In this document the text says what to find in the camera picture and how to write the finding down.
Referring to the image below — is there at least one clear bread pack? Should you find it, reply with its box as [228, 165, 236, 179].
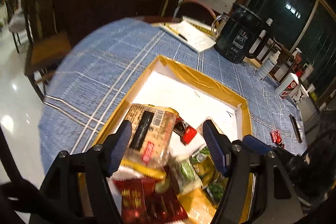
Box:
[121, 103, 179, 179]

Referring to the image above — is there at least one green yellow snack packet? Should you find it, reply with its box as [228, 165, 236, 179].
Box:
[203, 174, 228, 209]

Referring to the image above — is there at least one small red candy packet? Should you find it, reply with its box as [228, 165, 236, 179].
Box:
[173, 117, 197, 145]

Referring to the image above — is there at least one olive snack packet in box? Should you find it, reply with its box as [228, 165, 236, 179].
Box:
[189, 146, 217, 186]

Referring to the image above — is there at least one small red candy wrapper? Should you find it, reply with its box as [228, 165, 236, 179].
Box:
[270, 130, 285, 148]

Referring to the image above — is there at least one small pale green packet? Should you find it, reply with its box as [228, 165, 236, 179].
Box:
[170, 159, 203, 195]

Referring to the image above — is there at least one dark red snack bag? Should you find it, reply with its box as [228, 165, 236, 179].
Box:
[111, 165, 188, 223]

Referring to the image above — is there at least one white patterned paper cup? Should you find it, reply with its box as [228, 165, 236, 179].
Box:
[291, 85, 309, 106]

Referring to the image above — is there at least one blue plaid tablecloth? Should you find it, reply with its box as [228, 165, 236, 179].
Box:
[39, 18, 307, 170]

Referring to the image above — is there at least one gold cardboard box tray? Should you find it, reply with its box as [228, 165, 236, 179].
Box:
[94, 55, 252, 144]

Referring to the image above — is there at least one white spray bottle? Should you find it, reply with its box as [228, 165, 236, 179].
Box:
[256, 51, 280, 81]

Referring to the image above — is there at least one black electric kettle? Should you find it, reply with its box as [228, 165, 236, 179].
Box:
[211, 3, 273, 64]

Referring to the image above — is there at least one white notebook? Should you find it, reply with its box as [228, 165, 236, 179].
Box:
[158, 16, 216, 53]

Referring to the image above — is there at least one wooden chair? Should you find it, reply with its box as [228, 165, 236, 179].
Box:
[22, 0, 71, 100]

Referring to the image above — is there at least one dark wooden sideboard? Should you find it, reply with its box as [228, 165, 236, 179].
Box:
[54, 0, 165, 46]

